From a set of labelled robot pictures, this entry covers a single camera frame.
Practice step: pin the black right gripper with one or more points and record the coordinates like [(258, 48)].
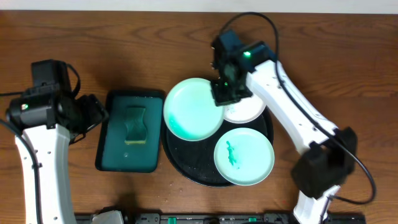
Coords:
[(232, 96)]

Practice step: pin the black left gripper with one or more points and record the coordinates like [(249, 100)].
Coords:
[(94, 112)]

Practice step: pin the white pink plate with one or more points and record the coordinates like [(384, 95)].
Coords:
[(246, 110)]

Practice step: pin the mint green plate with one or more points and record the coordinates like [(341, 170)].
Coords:
[(244, 156), (190, 112)]

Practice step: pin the green yellow sponge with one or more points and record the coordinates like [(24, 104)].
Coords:
[(136, 129)]

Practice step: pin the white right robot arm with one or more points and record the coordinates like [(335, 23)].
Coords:
[(252, 77)]

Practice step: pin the black rectangular water tray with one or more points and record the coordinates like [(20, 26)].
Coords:
[(116, 156)]

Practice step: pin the round black serving tray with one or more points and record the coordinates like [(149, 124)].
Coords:
[(195, 159)]

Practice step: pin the mint green plate front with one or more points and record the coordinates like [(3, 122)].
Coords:
[(244, 156)]

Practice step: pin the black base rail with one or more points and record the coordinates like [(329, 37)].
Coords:
[(115, 217)]

